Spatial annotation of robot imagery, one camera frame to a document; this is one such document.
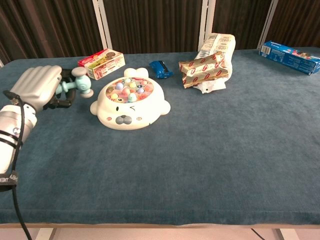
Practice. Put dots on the red snack box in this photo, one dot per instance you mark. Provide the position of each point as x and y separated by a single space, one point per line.
105 63

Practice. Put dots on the white printed snack bag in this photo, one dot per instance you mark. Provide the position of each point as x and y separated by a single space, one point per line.
222 42

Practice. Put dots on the blue cookie box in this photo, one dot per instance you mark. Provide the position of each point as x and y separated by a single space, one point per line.
287 57

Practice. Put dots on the white seal whack-a-mole toy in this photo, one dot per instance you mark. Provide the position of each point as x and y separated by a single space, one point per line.
130 112

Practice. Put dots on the small blue crumpled wrapper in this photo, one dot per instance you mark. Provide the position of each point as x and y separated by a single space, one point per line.
160 68

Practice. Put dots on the white table leg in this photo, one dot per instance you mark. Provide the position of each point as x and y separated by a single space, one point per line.
44 234
284 235

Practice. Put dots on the blue table cloth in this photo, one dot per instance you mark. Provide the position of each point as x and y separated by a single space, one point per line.
175 162

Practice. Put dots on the dark brown slatted panel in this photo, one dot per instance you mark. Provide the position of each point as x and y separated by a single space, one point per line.
240 20
155 25
297 20
50 25

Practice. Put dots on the light blue toy hammer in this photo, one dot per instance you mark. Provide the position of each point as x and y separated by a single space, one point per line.
82 83

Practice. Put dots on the gold snack bar red print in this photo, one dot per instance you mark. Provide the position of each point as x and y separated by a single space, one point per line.
197 63
200 80

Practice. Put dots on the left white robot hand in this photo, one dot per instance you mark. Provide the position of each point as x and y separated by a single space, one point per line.
37 82

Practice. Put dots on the white partition post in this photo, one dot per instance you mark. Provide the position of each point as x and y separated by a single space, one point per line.
267 25
207 15
102 25
1 63

